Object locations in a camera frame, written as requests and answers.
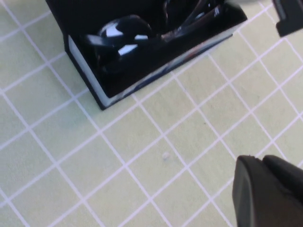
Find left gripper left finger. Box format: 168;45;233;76
232;154;303;227

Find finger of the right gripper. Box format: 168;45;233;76
272;0;303;38

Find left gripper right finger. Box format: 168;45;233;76
262;154;303;201

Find black glasses case printed side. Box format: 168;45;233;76
45;0;248;111

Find black frame glasses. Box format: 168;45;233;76
81;0;229;79

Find green white grid tablecloth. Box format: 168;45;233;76
0;0;303;227

